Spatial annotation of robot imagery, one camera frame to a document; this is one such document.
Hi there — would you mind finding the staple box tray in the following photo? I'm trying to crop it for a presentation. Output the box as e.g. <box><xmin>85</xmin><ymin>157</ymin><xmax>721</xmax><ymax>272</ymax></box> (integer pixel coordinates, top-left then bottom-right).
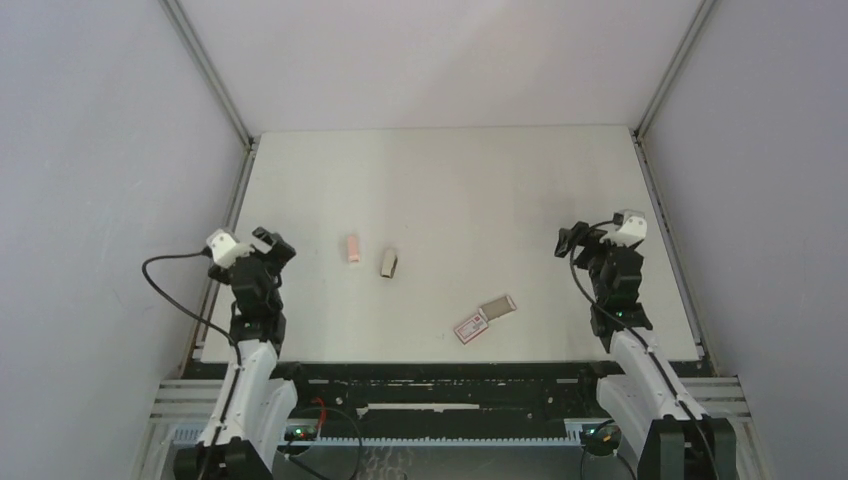
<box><xmin>478</xmin><ymin>295</ymin><xmax>517</xmax><ymax>322</ymax></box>

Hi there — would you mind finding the red white staple box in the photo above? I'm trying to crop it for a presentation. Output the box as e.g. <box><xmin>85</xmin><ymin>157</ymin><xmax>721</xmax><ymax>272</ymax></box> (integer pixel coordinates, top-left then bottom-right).
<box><xmin>453</xmin><ymin>311</ymin><xmax>489</xmax><ymax>345</ymax></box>

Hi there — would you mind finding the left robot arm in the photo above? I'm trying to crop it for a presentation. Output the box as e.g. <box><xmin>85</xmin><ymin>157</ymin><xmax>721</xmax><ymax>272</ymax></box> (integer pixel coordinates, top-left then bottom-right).
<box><xmin>172</xmin><ymin>227</ymin><xmax>313</xmax><ymax>479</ymax></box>

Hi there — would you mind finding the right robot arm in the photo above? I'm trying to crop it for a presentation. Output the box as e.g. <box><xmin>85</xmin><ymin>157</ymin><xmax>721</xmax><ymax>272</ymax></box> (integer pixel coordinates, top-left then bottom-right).
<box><xmin>554</xmin><ymin>214</ymin><xmax>738</xmax><ymax>479</ymax></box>

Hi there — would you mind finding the left circuit board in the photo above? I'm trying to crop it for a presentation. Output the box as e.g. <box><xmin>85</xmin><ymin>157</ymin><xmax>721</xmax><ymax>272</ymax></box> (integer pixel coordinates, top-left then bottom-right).
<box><xmin>283</xmin><ymin>425</ymin><xmax>319</xmax><ymax>444</ymax></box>

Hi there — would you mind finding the circuit board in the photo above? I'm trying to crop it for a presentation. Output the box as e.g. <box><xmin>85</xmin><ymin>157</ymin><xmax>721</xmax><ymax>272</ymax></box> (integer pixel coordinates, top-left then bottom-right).
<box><xmin>582</xmin><ymin>424</ymin><xmax>622</xmax><ymax>449</ymax></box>
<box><xmin>283</xmin><ymin>425</ymin><xmax>319</xmax><ymax>444</ymax></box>

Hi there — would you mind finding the right circuit board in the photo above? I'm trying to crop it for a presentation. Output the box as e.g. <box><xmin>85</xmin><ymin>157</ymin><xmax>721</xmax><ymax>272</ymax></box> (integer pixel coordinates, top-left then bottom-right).
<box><xmin>582</xmin><ymin>424</ymin><xmax>622</xmax><ymax>449</ymax></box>

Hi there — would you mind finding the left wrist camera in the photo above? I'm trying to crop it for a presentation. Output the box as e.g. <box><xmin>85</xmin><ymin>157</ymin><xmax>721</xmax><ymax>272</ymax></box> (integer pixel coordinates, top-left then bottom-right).
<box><xmin>206</xmin><ymin>229</ymin><xmax>254</xmax><ymax>270</ymax></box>

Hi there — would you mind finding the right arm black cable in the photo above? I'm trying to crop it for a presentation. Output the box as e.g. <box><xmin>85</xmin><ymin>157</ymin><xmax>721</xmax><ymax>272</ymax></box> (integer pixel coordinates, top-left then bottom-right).
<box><xmin>568</xmin><ymin>218</ymin><xmax>720</xmax><ymax>480</ymax></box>

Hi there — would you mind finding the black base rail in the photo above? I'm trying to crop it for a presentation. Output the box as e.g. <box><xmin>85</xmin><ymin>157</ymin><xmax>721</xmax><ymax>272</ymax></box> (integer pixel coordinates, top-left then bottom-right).
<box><xmin>272</xmin><ymin>361</ymin><xmax>622</xmax><ymax>438</ymax></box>

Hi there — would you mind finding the white slotted cable duct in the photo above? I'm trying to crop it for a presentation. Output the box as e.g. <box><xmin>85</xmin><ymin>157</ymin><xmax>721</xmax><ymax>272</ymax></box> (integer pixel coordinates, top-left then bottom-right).
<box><xmin>278</xmin><ymin>422</ymin><xmax>592</xmax><ymax>448</ymax></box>

